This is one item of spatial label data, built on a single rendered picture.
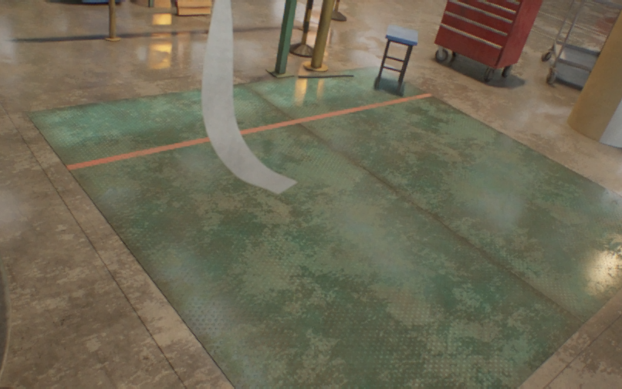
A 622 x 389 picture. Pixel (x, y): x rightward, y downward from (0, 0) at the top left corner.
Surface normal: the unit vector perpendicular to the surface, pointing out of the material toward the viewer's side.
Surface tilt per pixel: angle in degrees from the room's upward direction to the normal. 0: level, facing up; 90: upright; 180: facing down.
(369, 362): 0
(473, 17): 90
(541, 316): 0
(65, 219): 0
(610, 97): 90
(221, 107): 94
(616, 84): 90
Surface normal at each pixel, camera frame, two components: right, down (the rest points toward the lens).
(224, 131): 0.38, 0.62
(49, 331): 0.18, -0.82
